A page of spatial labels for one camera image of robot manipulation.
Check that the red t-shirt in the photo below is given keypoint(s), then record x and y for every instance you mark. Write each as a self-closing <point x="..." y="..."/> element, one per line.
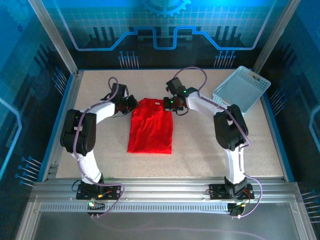
<point x="150" y="130"/>

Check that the aluminium side rail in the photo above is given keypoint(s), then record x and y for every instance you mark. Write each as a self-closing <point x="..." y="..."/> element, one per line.
<point x="71" y="100"/>

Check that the right small controller board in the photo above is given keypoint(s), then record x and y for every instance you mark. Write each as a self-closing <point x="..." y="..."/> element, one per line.
<point x="236" y="210"/>

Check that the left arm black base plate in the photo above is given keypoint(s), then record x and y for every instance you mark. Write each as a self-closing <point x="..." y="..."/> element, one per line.
<point x="115" y="191"/>

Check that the small controller board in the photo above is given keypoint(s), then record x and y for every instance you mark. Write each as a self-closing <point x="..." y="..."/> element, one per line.
<point x="96" y="206"/>
<point x="236" y="210"/>

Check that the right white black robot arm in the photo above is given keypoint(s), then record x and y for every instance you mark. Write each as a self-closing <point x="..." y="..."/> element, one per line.
<point x="233" y="165"/>

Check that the left small controller board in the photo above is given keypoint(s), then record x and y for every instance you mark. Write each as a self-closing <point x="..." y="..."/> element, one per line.
<point x="96" y="206"/>

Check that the aluminium frame post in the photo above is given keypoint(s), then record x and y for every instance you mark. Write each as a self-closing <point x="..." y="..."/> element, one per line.
<point x="272" y="37"/>
<point x="57" y="42"/>

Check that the aluminium mounting rail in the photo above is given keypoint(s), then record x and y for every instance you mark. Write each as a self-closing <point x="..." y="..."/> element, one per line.
<point x="162" y="187"/>

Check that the grey steel sheet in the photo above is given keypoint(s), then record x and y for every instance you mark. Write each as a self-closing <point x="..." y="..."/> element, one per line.
<point x="175" y="220"/>

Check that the right aluminium frame post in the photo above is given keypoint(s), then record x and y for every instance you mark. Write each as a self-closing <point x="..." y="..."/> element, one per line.
<point x="272" y="37"/>

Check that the white perforated plastic basket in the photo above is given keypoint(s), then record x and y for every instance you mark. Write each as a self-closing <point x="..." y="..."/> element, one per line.
<point x="240" y="90"/>

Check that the left aluminium frame post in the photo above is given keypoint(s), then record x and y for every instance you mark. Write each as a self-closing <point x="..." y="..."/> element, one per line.
<point x="57" y="42"/>

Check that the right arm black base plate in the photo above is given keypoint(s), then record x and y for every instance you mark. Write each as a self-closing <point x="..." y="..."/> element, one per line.
<point x="216" y="191"/>

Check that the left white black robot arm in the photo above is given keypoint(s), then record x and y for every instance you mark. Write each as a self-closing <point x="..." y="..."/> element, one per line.
<point x="87" y="162"/>

